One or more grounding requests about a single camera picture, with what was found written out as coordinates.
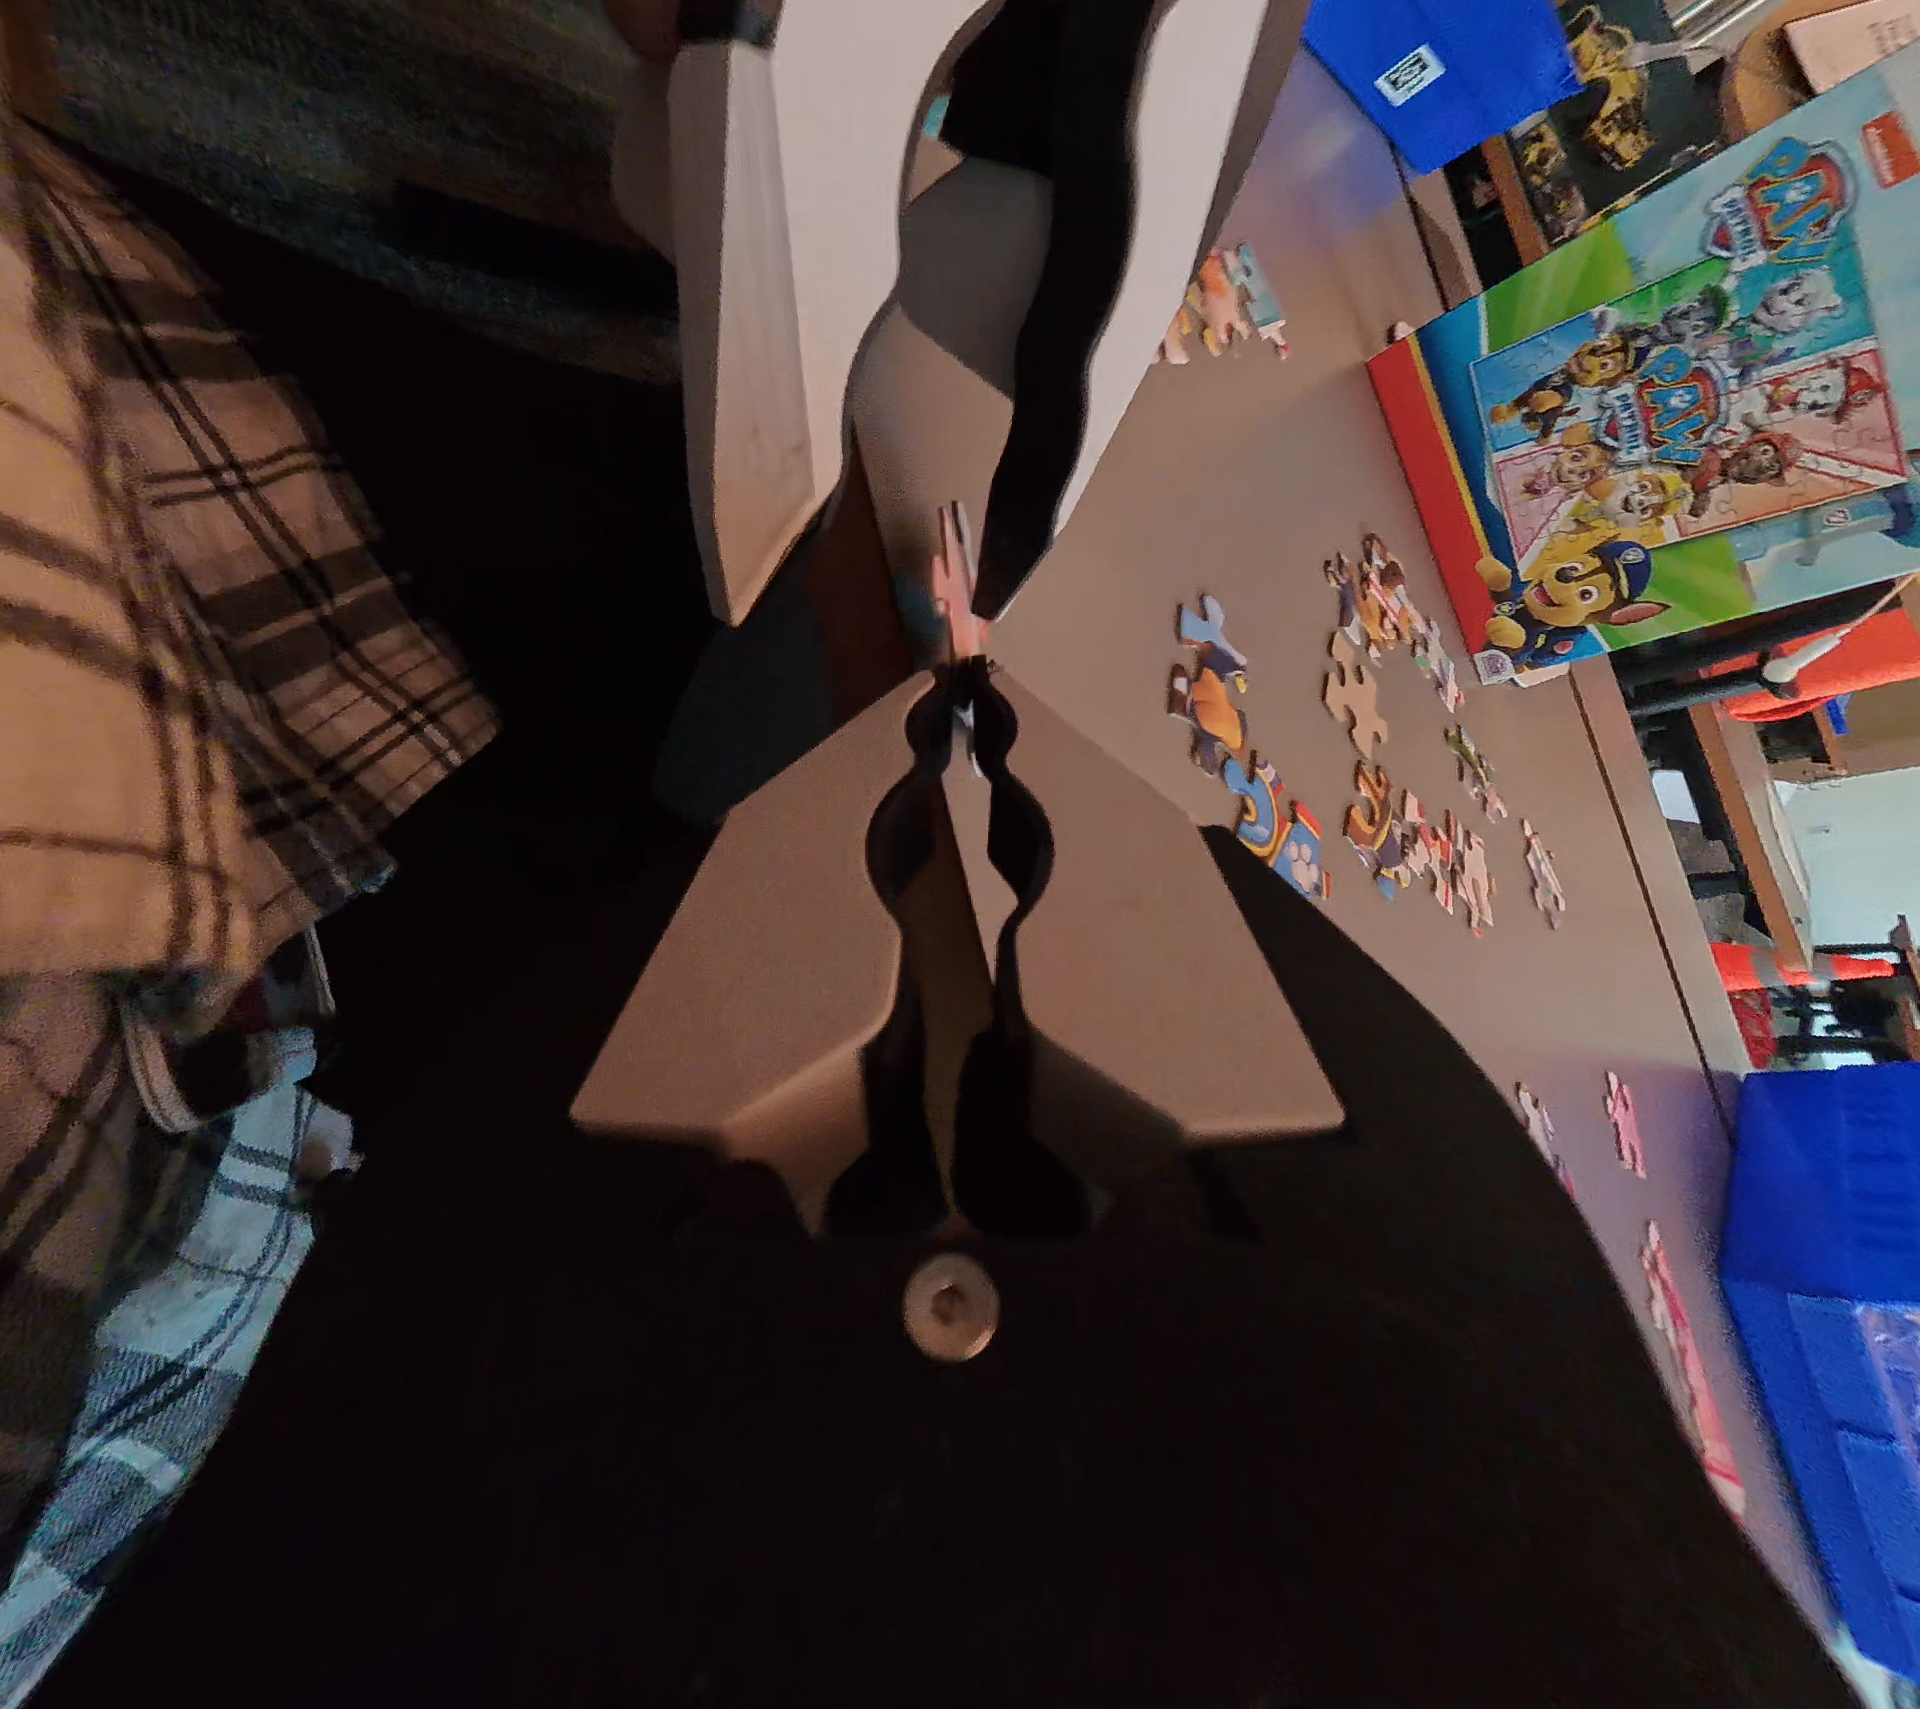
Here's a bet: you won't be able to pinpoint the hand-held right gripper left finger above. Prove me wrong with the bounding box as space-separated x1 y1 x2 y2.
567 661 961 1240

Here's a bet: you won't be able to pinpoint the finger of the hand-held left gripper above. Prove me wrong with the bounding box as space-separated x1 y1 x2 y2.
946 0 1280 623
665 0 1038 630

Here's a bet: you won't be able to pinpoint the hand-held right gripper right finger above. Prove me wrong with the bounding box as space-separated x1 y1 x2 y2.
955 657 1344 1240

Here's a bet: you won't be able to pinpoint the blue paw print puzzle section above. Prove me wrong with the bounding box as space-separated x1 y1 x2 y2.
1232 756 1333 904

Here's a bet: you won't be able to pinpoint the red border dog puzzle section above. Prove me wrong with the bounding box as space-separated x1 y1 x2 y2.
1633 1221 1754 1516

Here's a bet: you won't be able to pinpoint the grey desk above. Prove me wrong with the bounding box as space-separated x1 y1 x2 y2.
818 51 1801 1583

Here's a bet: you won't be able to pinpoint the orange blue dog puzzle piece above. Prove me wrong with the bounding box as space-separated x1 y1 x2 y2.
1167 594 1255 781

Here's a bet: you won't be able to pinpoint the plain brown cardboard puzzle piece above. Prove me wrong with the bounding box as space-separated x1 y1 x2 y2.
1320 625 1393 761

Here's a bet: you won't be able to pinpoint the black yellow toy box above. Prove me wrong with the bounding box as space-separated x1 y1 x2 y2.
1506 0 1728 227

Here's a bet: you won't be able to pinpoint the mixed puzzle piece cluster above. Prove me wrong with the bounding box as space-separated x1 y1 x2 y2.
1325 532 1464 709

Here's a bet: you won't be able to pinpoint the black trousers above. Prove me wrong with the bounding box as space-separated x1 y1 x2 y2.
226 177 721 932

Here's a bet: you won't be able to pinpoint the colourful puzzle box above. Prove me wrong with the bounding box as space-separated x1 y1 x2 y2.
1366 80 1920 689

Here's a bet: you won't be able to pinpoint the red black chair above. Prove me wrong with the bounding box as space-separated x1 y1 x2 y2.
1708 933 1920 1065

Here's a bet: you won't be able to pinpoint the brown cardboard box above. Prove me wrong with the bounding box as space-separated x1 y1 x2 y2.
1725 0 1920 144

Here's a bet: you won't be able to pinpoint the orange chair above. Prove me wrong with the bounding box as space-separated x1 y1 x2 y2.
1714 603 1920 725

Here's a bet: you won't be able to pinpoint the blue plastic bin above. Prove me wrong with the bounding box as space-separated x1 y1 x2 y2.
1714 1062 1920 1685

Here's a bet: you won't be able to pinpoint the white cable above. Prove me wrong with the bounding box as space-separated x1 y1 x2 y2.
1754 576 1920 690

